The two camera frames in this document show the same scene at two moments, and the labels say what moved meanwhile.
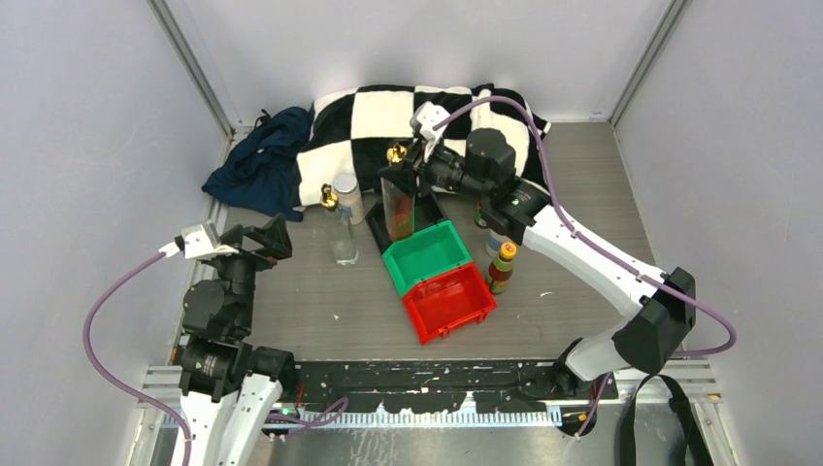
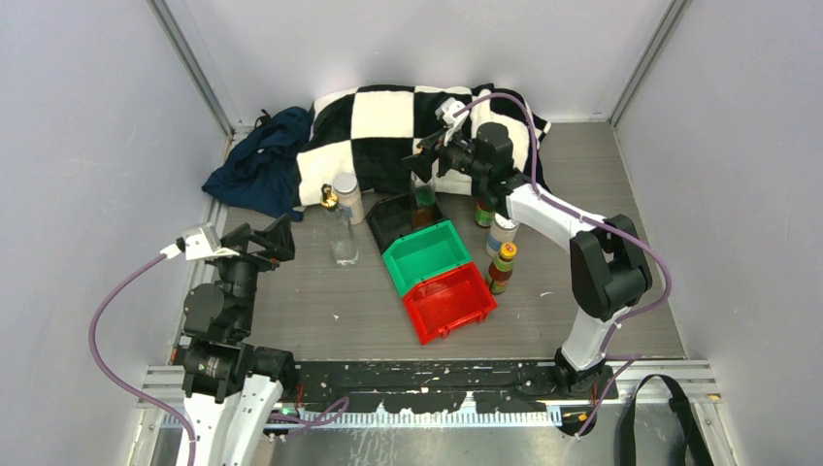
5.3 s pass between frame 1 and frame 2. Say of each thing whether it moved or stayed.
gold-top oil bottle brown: moved
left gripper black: stayed
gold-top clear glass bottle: stayed
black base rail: stayed
